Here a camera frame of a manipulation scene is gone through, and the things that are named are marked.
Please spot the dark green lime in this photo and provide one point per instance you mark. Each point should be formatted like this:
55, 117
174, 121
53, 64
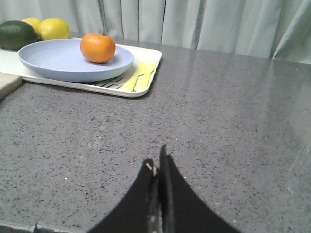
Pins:
15, 34

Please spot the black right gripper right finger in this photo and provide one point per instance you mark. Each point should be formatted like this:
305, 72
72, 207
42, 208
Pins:
182, 210

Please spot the cream serving tray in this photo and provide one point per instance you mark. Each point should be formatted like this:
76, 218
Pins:
10, 63

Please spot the grey curtain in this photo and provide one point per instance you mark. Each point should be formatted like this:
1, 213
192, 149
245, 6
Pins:
279, 29

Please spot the yellow lemon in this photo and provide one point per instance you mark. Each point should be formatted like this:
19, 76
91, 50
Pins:
35, 23
53, 28

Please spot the light blue plate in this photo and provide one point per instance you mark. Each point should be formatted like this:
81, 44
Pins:
62, 60

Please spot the wooden cutting board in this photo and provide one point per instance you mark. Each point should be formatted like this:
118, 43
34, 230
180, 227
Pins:
8, 83

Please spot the orange fruit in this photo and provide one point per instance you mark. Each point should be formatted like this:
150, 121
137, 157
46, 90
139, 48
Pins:
97, 48

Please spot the yellow plastic spoon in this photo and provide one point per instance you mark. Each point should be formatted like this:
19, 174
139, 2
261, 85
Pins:
143, 81

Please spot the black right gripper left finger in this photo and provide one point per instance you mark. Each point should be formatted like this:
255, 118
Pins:
138, 211

